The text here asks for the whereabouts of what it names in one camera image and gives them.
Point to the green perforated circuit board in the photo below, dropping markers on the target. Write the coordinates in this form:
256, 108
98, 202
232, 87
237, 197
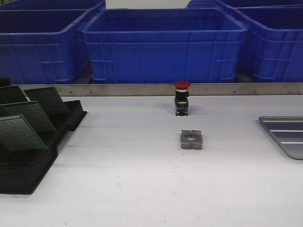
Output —
11, 94
49, 99
33, 113
16, 133

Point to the green perforated circuit board front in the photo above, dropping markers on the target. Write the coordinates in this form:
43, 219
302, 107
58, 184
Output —
16, 133

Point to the silver metal tray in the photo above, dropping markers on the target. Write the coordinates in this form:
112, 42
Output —
287, 132

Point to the black slotted board rack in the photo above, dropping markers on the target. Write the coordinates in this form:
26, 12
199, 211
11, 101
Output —
21, 171

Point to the red emergency stop button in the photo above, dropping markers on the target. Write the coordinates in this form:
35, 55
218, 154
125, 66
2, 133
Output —
181, 97

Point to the grey metal clamp block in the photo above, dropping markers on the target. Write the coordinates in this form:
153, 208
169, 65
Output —
191, 139

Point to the blue plastic crate centre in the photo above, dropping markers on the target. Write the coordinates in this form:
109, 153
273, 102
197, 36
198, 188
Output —
163, 45

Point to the blue plastic crate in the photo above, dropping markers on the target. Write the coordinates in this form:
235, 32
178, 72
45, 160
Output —
43, 46
272, 49
163, 45

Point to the blue crate back right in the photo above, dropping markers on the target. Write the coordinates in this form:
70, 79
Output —
199, 4

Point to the blue plastic crate left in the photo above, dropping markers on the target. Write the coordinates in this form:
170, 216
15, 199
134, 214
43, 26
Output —
43, 46

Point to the blue plastic crate right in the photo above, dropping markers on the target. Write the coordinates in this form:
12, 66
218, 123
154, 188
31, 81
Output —
272, 49

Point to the blue crate back left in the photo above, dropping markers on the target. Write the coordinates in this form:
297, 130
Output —
52, 4

